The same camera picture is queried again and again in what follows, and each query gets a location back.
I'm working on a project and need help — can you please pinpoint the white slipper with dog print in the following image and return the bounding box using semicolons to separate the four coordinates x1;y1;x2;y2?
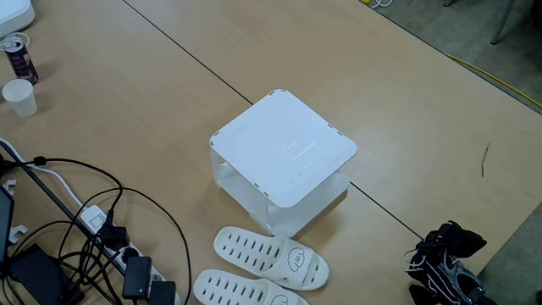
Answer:
213;225;331;292
192;269;311;305

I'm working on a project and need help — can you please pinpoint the white two-tier shoe rack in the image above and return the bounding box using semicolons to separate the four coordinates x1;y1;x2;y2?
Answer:
209;88;359;239

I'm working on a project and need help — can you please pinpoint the grey chair leg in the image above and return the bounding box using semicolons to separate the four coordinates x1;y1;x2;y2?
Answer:
489;0;518;46

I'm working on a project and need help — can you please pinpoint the black power adapter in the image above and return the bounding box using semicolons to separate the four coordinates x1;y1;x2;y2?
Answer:
148;280;178;305

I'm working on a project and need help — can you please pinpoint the black adapter with green light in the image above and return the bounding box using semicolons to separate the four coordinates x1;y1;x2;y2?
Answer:
121;255;153;301

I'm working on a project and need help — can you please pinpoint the black power plug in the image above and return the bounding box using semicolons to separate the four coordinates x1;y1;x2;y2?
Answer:
97;223;130;252

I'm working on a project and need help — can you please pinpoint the white power strip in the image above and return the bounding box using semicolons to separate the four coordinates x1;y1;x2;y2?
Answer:
79;204;182;305

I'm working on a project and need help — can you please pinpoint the black power brick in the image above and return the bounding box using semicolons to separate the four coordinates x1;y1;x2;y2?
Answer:
7;243;84;305

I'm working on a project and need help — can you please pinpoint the dark laptop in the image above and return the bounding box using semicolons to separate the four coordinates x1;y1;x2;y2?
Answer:
0;186;15;272

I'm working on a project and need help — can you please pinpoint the white paper cup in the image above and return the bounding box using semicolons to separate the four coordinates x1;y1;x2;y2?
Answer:
1;78;39;119

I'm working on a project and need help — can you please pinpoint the dark purple drink can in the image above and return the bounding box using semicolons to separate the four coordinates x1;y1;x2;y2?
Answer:
3;37;40;86

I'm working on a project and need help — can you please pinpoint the white box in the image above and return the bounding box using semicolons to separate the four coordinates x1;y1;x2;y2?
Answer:
0;0;36;39

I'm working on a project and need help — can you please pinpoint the thin dark wire scrap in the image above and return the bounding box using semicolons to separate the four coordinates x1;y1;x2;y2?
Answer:
480;141;491;179

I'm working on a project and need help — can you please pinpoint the long black looped cable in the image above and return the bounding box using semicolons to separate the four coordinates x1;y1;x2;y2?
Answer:
57;186;193;305

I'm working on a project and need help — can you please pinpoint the white power strip cable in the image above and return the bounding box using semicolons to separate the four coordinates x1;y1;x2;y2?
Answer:
0;137;86;209

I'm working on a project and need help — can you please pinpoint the black cable with ferrite bead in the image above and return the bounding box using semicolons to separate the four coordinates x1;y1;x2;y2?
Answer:
0;155;124;228

